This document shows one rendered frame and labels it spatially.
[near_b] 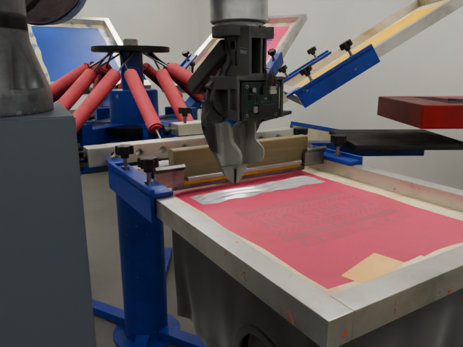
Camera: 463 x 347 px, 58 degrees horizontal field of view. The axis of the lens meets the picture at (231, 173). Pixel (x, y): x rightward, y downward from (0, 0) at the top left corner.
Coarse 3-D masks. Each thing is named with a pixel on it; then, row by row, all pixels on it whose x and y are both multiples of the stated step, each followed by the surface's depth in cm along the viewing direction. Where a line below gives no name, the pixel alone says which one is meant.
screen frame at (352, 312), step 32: (416, 192) 95; (448, 192) 89; (192, 224) 70; (224, 256) 62; (256, 256) 59; (448, 256) 59; (256, 288) 55; (288, 288) 50; (352, 288) 50; (384, 288) 50; (416, 288) 51; (448, 288) 55; (288, 320) 50; (320, 320) 45; (352, 320) 46; (384, 320) 49
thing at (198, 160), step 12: (264, 144) 109; (276, 144) 111; (288, 144) 113; (300, 144) 116; (168, 156) 99; (180, 156) 97; (192, 156) 99; (204, 156) 100; (264, 156) 110; (276, 156) 112; (288, 156) 114; (300, 156) 116; (192, 168) 99; (204, 168) 101; (216, 168) 103
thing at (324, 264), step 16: (176, 192) 100; (192, 192) 100; (208, 192) 100; (208, 208) 89; (224, 208) 89; (240, 208) 89; (224, 224) 80; (240, 224) 80; (256, 240) 73; (272, 240) 73; (336, 240) 73; (352, 240) 73; (368, 240) 73; (384, 240) 73; (288, 256) 67; (304, 256) 67; (320, 256) 67; (336, 256) 67; (352, 256) 67; (368, 256) 67; (400, 256) 67; (416, 256) 67; (304, 272) 61; (320, 272) 61; (336, 272) 61
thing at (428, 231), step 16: (272, 176) 114; (288, 176) 114; (272, 192) 100; (288, 192) 100; (304, 192) 100; (320, 192) 100; (352, 192) 100; (368, 192) 100; (400, 208) 89; (416, 208) 89; (400, 224) 80; (416, 224) 80; (432, 224) 80; (448, 224) 80; (400, 240) 73; (416, 240) 73; (432, 240) 73; (448, 240) 73
